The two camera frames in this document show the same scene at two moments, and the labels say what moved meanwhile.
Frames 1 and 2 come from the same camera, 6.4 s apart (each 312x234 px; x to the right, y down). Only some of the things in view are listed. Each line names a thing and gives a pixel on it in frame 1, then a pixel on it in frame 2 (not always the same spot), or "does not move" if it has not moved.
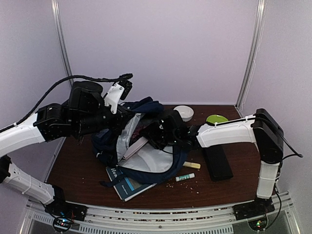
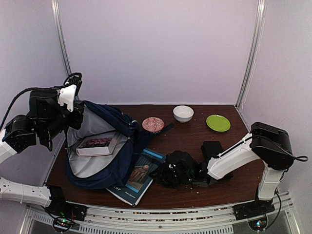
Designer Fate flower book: x=143 y=141 to x=98 y=144
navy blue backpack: x=125 y=147 to x=108 y=171
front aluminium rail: x=212 y=220 does not move
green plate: x=215 y=118 does not move
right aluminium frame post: x=256 y=41 does not move
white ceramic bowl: x=186 y=112 does not move
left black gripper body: x=116 y=126 to x=74 y=123
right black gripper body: x=159 y=138 to x=171 y=178
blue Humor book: x=126 y=187 to x=140 y=178
